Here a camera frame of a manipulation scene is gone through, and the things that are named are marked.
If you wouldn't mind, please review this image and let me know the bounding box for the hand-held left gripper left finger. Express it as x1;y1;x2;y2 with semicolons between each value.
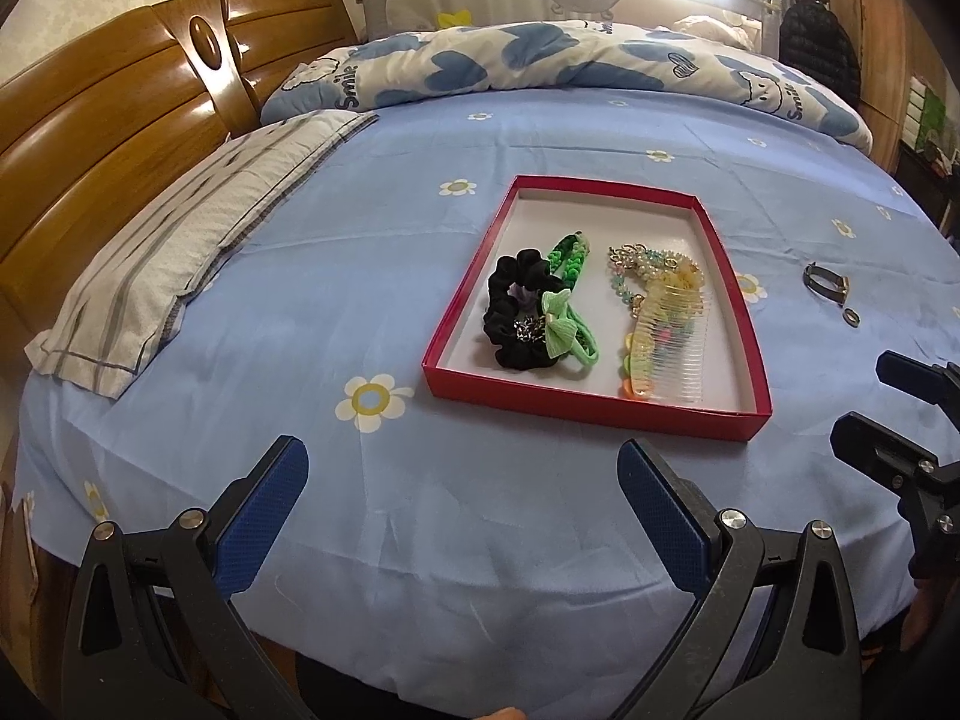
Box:
56;435;316;720

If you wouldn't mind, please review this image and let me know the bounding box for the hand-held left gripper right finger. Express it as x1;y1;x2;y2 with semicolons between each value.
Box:
611;441;863;720

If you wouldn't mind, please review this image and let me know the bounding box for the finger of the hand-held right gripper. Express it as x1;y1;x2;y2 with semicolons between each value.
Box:
876;349;960;410
829;412;960;520

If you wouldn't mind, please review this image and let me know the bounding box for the dark metal hair clip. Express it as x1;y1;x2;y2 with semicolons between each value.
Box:
802;262;853;308

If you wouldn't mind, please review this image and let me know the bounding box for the yellow translucent comb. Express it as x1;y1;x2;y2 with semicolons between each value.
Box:
626;274;713;403

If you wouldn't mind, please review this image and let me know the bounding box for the green bow hairband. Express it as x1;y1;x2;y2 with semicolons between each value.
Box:
540;286;605;369

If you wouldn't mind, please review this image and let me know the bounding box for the pastel bead bracelet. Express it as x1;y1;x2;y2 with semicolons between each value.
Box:
607;241;707;316

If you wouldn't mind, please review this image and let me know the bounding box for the black fabric scrunchie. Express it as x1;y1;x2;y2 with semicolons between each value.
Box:
482;247;571;371

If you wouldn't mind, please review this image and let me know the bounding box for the green braided bracelet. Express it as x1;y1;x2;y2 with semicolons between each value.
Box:
546;231;594;293

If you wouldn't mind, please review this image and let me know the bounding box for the red shallow cardboard box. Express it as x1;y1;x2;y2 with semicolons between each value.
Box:
421;175;773;443

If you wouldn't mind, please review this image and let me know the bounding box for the dark cabinet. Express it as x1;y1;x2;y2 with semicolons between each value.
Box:
896;142;960;235

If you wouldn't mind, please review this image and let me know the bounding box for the blue floral bed sheet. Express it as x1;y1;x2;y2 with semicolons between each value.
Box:
15;86;960;713

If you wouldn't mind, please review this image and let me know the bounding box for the grey striped pillow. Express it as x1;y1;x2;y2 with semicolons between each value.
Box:
26;109;380;401

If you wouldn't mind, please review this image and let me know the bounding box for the black puffer jacket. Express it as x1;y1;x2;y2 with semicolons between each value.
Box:
778;0;864;110

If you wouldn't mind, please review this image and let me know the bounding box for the wooden wardrobe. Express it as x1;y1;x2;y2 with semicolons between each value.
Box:
821;0;932;158

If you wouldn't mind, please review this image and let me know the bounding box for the wooden headboard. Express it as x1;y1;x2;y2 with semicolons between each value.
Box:
0;0;369;316

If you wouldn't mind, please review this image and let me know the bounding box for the white duvet with blue hearts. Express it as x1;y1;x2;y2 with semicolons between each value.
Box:
259;19;875;155

